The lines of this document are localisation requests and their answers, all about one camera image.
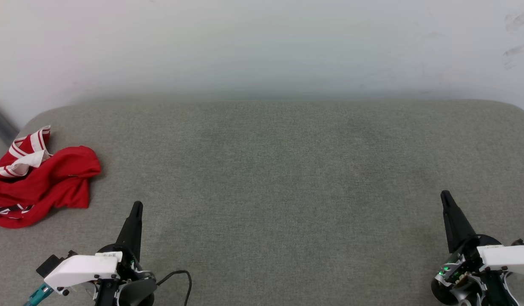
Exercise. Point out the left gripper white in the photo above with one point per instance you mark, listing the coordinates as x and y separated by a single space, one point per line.
83 267

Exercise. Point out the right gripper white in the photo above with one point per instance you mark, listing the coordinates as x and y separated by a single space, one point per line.
504 257

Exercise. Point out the red and white jersey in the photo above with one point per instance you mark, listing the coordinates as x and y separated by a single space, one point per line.
62 178

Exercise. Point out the grey metal bar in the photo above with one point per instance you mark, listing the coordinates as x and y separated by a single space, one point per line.
0 121

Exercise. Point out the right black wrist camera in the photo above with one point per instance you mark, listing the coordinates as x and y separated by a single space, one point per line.
518 242

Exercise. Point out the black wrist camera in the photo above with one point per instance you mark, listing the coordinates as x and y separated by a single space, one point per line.
518 242
49 265

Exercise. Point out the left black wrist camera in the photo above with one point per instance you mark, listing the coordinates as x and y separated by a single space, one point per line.
49 265

